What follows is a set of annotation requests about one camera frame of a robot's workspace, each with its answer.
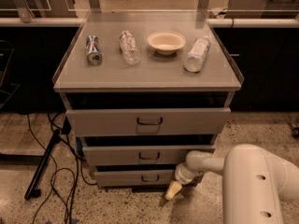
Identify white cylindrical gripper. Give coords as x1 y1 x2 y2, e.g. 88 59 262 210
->
165 162 203 201

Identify grey bottom drawer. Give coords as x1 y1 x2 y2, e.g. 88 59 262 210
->
94 170 174 188

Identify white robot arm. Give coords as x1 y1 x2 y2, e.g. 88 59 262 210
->
165 144 299 224

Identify grey middle drawer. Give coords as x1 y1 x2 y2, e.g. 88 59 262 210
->
83 145 215 166

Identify grey drawer cabinet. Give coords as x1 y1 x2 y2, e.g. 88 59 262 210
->
53 11 243 176

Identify white labelled plastic bottle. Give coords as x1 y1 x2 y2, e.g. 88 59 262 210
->
184 35 210 73

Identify black wheeled base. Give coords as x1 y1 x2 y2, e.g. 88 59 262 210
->
288 121 299 138

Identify black bar on floor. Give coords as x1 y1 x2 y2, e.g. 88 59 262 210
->
24 129 60 201

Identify beige paper bowl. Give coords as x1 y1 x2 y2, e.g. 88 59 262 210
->
148 31 186 55

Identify blue silver soda can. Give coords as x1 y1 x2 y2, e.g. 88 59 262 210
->
86 35 102 65

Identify clear crumpled plastic bottle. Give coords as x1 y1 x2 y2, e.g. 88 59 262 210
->
119 31 140 65

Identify black floor cables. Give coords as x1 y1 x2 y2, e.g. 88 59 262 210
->
25 111 98 224

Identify white horizontal rail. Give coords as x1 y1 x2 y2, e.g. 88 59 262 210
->
0 18 299 28

